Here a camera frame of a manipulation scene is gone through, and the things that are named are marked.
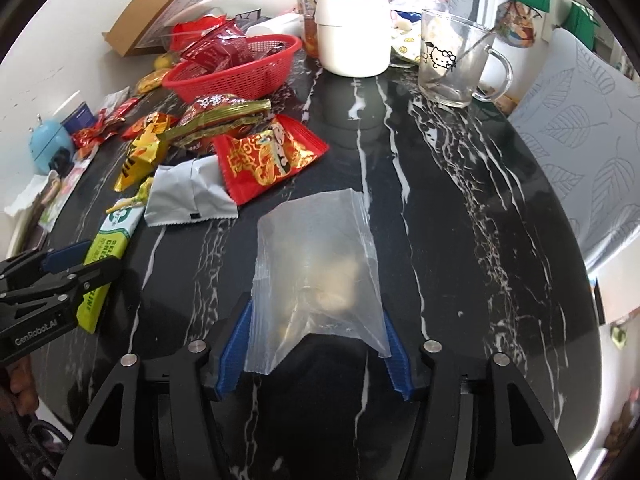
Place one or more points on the silver foil packet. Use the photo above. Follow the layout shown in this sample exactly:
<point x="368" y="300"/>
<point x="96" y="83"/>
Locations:
<point x="190" y="195"/>

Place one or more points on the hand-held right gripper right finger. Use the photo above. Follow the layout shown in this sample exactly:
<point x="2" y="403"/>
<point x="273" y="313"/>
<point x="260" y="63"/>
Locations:
<point x="400" y="360"/>

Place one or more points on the white tissue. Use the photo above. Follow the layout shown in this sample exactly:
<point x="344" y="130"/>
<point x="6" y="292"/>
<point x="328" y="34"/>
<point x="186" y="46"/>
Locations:
<point x="25" y="195"/>

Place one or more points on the red plastic basket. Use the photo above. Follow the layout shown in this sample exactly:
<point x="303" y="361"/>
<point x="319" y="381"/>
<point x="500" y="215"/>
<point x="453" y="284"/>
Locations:
<point x="235" y="80"/>

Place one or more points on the grey leaf print chair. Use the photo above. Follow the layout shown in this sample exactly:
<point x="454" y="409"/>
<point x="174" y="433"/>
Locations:
<point x="585" y="125"/>

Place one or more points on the red crinkled plastic bag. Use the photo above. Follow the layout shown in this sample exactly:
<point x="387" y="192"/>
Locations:
<point x="200" y="27"/>

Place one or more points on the brown cardboard box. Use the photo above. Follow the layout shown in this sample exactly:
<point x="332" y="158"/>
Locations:
<point x="150" y="15"/>

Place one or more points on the small black gadget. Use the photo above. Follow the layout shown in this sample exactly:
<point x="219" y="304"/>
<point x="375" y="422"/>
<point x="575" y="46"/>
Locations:
<point x="60" y="161"/>

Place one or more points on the small red gold packet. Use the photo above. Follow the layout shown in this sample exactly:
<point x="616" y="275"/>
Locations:
<point x="150" y="124"/>

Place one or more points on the green white gum pack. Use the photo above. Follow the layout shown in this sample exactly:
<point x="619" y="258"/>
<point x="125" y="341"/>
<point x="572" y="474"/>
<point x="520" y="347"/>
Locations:
<point x="107" y="240"/>

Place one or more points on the red cartoon print snack packet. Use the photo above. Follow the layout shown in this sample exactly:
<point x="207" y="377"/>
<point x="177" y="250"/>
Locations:
<point x="270" y="155"/>

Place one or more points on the metal stirrer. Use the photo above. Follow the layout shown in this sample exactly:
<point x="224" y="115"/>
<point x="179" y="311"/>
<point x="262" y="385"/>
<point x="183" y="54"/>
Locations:
<point x="475" y="47"/>

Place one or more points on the clear plastic zip bag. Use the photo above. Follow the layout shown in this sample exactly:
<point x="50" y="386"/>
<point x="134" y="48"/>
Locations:
<point x="315" y="260"/>

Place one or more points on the dark blue small box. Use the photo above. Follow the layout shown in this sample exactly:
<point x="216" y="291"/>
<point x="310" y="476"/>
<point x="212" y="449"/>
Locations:
<point x="80" y="117"/>

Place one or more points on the light blue round gadget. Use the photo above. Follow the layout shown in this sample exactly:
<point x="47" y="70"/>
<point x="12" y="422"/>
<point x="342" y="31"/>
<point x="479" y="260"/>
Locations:
<point x="47" y="140"/>

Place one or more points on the red snack bag green band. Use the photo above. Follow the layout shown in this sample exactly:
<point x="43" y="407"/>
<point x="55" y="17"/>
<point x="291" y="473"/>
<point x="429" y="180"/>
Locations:
<point x="220" y="115"/>

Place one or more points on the glass mug cartoon cat print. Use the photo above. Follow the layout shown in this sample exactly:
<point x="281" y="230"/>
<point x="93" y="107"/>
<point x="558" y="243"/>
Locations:
<point x="445" y="70"/>

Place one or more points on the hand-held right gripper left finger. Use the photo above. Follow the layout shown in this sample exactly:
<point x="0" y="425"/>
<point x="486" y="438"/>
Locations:
<point x="234" y="350"/>

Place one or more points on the small clear packet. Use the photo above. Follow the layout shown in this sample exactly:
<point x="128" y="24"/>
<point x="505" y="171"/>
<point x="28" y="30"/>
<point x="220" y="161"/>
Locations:
<point x="112" y="99"/>

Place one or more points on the orange glass jar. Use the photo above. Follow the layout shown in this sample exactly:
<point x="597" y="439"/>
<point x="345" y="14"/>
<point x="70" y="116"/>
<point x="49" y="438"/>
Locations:
<point x="310" y="30"/>

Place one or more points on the yellow pastry packet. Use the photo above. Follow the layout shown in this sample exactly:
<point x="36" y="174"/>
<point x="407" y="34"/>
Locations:
<point x="152" y="81"/>

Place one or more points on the white green sachet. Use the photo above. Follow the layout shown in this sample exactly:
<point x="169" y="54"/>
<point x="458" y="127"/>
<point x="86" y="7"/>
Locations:
<point x="62" y="195"/>

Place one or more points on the person's left hand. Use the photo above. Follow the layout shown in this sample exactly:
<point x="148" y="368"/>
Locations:
<point x="20" y="385"/>

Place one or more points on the red candy wrapper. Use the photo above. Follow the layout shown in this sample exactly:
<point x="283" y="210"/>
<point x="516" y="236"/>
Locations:
<point x="92" y="135"/>

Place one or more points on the yellow snack packet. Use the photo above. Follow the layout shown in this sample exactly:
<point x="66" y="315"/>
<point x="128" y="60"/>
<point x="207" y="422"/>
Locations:
<point x="140" y="160"/>

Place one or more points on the colourful hanging decoration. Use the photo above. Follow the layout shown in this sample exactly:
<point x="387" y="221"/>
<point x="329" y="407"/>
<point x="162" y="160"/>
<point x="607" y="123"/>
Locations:
<point x="517" y="22"/>

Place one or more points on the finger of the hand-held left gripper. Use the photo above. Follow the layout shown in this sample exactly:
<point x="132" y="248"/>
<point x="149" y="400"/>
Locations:
<point x="65" y="255"/>
<point x="97" y="275"/>

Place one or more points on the red strip packet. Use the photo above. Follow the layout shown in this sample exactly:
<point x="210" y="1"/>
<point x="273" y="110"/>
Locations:
<point x="122" y="110"/>

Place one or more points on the white electric kettle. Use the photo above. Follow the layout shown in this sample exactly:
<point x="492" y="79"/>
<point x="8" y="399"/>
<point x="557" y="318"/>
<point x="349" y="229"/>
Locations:
<point x="352" y="35"/>

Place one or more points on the yellow smiley print bag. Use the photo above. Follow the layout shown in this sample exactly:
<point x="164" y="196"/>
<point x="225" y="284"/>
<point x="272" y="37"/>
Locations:
<point x="405" y="42"/>

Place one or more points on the yellow fruit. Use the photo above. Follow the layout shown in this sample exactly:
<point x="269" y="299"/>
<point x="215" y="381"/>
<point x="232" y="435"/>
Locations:
<point x="162" y="61"/>

